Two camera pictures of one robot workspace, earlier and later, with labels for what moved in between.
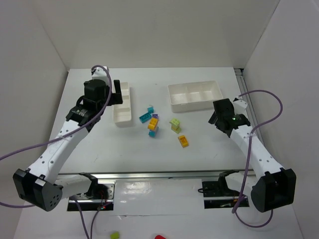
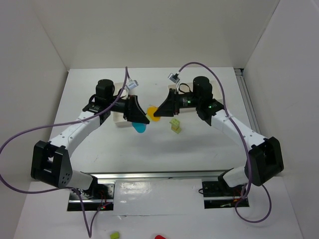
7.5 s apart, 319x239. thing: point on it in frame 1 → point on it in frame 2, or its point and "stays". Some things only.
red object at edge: [159, 236] stays
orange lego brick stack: [153, 124] → [150, 111]
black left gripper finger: [116, 97] → [135, 113]
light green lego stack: [175, 125] stays
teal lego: [152, 133] → [140, 127]
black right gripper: [218, 119] → [174, 101]
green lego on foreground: [115, 235] stays
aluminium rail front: [123, 176] stays
